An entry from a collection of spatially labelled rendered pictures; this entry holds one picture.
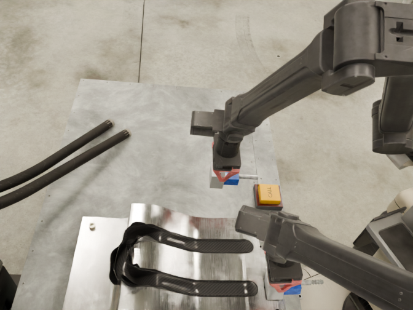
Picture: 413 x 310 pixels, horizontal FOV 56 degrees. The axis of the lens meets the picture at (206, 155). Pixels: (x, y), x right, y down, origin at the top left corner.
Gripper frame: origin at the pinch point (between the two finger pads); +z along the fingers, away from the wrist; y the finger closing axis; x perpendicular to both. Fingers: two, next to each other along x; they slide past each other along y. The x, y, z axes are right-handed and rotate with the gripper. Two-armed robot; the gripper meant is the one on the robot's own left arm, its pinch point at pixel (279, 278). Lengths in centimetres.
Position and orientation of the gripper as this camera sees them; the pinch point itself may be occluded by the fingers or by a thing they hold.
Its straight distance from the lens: 94.1
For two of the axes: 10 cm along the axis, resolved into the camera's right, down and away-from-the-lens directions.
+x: 10.0, -0.4, -0.1
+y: 0.2, 6.6, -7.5
